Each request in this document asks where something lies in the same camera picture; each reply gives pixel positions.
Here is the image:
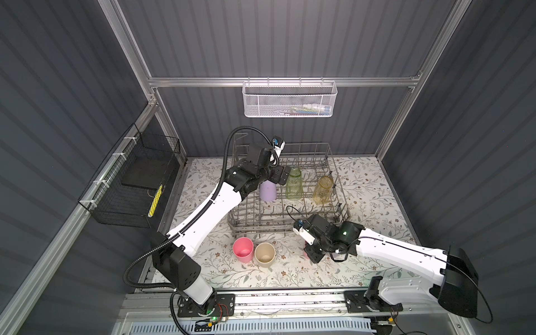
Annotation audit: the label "large purple plastic cup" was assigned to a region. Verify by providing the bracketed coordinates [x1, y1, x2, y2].
[260, 180, 277, 202]

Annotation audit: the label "yellow brush in basket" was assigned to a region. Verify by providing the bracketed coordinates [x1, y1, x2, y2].
[147, 184, 163, 218]

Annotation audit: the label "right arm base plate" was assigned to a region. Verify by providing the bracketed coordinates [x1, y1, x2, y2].
[343, 290, 403, 314]

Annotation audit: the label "tubes in white basket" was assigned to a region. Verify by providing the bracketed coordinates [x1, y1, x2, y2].
[281, 104, 332, 117]

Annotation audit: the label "black sponge pad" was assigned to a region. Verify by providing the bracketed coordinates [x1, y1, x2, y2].
[121, 157, 168, 191]

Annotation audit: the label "aluminium front rail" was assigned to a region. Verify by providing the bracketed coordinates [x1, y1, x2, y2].
[117, 287, 447, 322]

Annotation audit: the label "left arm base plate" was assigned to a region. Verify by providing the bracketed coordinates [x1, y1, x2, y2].
[177, 293, 236, 318]

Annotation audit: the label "grey wire dish rack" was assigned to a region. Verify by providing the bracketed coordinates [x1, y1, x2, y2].
[227, 142, 350, 235]

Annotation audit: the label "black wire wall basket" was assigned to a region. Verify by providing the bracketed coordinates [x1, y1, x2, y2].
[79, 126, 185, 229]

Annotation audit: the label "white mesh wall basket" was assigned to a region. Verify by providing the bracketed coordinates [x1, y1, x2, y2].
[241, 80, 338, 118]

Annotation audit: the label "yellow transparent glass cup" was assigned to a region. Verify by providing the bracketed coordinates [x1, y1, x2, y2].
[313, 175, 334, 205]

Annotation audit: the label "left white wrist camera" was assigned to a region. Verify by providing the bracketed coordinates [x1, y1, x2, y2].
[272, 136, 286, 157]

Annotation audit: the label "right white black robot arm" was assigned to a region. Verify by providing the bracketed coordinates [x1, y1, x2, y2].
[293, 214, 479, 318]

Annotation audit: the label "beige plastic cup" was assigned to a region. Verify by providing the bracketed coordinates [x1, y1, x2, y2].
[254, 242, 276, 268]

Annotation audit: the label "pink plastic cup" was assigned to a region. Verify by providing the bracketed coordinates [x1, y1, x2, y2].
[233, 237, 254, 263]

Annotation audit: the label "green transparent glass cup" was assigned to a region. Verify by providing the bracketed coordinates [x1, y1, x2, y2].
[286, 167, 303, 200]

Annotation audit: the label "left black corrugated cable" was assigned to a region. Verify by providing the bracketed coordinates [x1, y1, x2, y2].
[122, 126, 273, 335]

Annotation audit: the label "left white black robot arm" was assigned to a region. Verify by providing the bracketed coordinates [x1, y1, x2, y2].
[152, 137, 290, 309]

